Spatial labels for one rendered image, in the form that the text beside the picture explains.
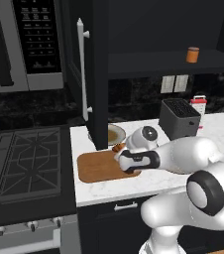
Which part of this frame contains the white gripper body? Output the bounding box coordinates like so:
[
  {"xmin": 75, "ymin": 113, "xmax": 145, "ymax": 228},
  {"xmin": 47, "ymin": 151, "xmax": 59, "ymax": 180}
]
[{"xmin": 113, "ymin": 149, "xmax": 124, "ymax": 164}]

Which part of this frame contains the brown croissant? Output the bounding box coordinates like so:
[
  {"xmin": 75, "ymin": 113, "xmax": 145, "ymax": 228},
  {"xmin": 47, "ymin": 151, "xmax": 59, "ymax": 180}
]
[{"xmin": 112, "ymin": 142, "xmax": 127, "ymax": 154}]

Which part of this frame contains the wooden cutting board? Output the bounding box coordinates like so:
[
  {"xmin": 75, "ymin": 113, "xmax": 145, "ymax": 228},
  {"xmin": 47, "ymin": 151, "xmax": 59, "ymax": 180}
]
[{"xmin": 76, "ymin": 149, "xmax": 143, "ymax": 185}]

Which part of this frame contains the black cabinet door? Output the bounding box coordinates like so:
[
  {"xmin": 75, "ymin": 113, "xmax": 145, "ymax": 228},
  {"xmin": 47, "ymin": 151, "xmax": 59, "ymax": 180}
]
[{"xmin": 61, "ymin": 0, "xmax": 110, "ymax": 152}]

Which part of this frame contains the orange jam jar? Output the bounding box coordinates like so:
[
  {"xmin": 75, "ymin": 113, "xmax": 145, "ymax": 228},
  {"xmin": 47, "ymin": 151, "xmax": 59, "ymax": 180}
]
[{"xmin": 185, "ymin": 47, "xmax": 200, "ymax": 64}]

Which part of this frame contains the black open cabinet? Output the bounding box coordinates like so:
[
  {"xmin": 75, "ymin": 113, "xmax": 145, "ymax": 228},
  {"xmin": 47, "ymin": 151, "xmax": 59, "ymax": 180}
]
[{"xmin": 107, "ymin": 0, "xmax": 224, "ymax": 80}]

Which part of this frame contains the black drawer front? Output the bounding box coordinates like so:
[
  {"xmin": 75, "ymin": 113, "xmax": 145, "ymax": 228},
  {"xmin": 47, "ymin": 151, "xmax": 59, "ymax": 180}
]
[{"xmin": 76, "ymin": 194, "xmax": 159, "ymax": 254}]

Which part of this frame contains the dark grey toaster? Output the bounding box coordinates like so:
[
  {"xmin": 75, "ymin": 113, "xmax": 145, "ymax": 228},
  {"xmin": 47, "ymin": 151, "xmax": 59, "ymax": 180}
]
[{"xmin": 158, "ymin": 97, "xmax": 202, "ymax": 142}]

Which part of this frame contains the black gas hob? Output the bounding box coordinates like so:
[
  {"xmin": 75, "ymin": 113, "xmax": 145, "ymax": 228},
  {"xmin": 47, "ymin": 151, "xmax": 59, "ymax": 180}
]
[{"xmin": 0, "ymin": 124, "xmax": 77, "ymax": 230}]

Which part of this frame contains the grey microwave oven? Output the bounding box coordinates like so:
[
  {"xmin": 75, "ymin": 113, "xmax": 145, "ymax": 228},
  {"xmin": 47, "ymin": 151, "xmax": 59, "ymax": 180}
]
[{"xmin": 0, "ymin": 0, "xmax": 65, "ymax": 94}]

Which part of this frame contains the white drawer handle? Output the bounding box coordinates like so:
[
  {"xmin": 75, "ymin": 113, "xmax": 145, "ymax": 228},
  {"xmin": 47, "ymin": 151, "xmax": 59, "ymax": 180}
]
[{"xmin": 113, "ymin": 201, "xmax": 140, "ymax": 212}]

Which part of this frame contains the white wall outlet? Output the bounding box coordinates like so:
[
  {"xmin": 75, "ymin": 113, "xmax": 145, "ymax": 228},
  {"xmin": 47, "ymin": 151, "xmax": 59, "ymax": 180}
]
[{"xmin": 160, "ymin": 74, "xmax": 190, "ymax": 94}]

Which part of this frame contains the white cabinet door handle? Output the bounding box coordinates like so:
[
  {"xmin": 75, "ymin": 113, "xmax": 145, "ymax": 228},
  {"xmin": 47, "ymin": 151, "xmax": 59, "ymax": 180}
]
[{"xmin": 76, "ymin": 17, "xmax": 94, "ymax": 123}]

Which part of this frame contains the white grater with red handle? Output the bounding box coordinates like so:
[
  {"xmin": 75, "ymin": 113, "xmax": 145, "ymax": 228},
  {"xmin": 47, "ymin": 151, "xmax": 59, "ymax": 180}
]
[{"xmin": 189, "ymin": 94, "xmax": 207, "ymax": 117}]

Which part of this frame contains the dark microwave handle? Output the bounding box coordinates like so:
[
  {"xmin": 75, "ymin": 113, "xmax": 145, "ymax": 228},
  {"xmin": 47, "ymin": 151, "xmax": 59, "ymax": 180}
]
[{"xmin": 0, "ymin": 0, "xmax": 15, "ymax": 87}]

